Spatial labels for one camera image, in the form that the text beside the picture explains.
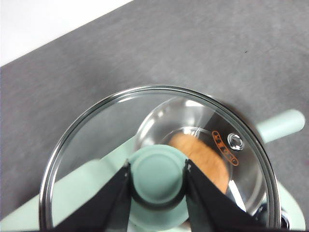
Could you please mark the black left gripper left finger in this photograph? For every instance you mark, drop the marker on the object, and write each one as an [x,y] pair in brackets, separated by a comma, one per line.
[106,205]

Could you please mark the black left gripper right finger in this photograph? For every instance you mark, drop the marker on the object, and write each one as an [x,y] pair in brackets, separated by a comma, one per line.
[207,207]

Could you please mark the brown potato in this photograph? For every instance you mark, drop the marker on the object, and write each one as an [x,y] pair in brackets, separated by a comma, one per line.
[205,159]

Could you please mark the glass lid with green knob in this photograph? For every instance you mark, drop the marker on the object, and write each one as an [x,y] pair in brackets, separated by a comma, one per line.
[96,125]

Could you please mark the silver control knob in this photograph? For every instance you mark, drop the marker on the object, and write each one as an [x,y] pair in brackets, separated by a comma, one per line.
[285,220]

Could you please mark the mint green breakfast maker base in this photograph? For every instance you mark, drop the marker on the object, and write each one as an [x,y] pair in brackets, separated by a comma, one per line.
[292,205]

